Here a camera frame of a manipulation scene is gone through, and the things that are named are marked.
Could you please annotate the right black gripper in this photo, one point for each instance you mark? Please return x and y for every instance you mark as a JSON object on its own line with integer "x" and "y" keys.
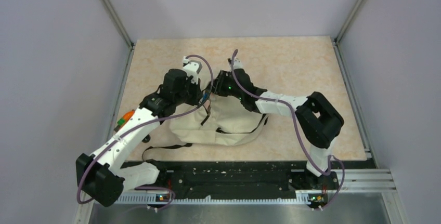
{"x": 219, "y": 82}

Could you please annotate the orange tape dispenser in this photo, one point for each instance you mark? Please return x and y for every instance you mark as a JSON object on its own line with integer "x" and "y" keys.
{"x": 125, "y": 118}

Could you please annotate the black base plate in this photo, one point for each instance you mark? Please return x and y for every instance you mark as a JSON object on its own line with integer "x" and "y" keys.
{"x": 241, "y": 180}

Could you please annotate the beige canvas backpack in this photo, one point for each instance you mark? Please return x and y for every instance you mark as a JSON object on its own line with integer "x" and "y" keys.
{"x": 208, "y": 134}

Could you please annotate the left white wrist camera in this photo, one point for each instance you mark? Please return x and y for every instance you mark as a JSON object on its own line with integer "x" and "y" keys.
{"x": 193, "y": 67}

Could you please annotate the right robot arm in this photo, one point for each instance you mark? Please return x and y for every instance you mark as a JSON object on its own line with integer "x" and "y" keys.
{"x": 316, "y": 121}

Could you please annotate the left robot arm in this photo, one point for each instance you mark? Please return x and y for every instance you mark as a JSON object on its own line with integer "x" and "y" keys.
{"x": 100, "y": 174}

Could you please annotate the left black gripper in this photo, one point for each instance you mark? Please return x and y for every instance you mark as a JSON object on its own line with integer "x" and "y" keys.
{"x": 198, "y": 94}

